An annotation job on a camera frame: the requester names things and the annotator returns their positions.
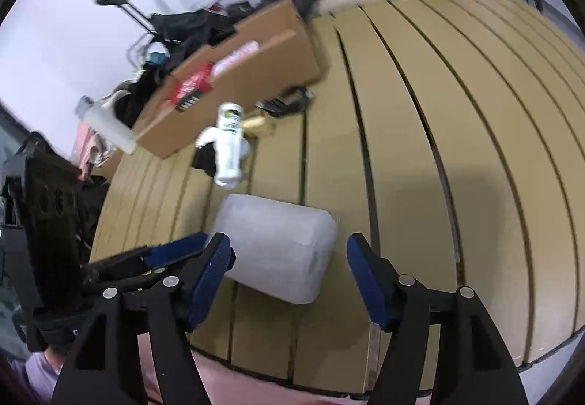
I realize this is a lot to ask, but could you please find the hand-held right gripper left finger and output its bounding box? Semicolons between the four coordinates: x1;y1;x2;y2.
50;232;237;405

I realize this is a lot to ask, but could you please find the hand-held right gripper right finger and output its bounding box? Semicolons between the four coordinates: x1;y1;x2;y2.
346;232;531;405

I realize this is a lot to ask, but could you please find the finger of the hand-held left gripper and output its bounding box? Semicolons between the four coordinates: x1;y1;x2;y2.
81;231;210;292

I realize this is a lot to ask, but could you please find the bubble wrap roll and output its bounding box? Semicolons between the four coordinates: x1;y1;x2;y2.
209;193;338;305

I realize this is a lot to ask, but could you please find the person's left forearm purple sleeve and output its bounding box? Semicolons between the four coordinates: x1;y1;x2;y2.
8;349;70;405

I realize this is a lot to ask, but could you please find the pink cloth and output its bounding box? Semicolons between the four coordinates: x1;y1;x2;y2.
71;121;113;179

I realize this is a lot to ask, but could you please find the black cloth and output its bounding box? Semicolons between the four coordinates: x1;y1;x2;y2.
191;142;218;178

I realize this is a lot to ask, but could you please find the pink mat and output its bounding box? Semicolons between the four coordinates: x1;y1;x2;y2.
137;332;371;405

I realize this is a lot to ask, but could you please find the clear plastic bottle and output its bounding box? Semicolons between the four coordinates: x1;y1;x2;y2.
75;96;138;155

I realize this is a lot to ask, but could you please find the white cloth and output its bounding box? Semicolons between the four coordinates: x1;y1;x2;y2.
195;126;221;150

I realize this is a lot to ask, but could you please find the white bottle green print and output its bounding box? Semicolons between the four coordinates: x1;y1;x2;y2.
213;102;245;189

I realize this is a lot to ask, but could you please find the wooden slatted bed base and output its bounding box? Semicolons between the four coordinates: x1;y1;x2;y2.
89;0;585;397

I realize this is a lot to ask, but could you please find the large cardboard box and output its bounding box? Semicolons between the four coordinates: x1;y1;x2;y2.
132;0;323;160

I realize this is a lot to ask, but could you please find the black trolley handle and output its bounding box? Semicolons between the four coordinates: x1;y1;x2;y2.
96;0;154;33

